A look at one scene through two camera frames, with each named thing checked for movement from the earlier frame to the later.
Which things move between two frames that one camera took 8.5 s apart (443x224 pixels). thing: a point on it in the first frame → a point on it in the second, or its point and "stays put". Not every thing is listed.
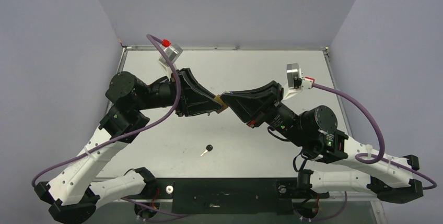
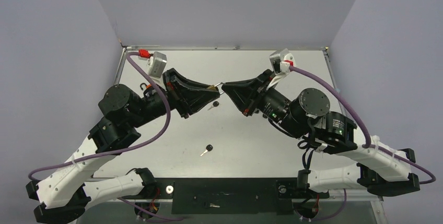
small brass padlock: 224,106 → 215,87
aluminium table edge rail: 127,48 stays put
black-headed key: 209,148 stays put
